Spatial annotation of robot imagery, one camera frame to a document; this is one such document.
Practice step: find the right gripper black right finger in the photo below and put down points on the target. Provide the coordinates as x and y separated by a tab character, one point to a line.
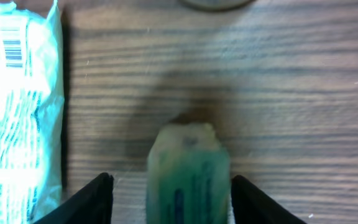
252	206

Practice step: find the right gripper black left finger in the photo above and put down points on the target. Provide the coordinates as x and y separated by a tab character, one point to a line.
92	204

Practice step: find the teal white tissue pack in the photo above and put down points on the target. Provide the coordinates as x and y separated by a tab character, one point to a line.
188	176

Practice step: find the teal snack packet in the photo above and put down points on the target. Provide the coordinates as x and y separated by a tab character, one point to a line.
31	111

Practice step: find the green lid white jar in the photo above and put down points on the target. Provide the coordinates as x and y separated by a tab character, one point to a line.
215	5

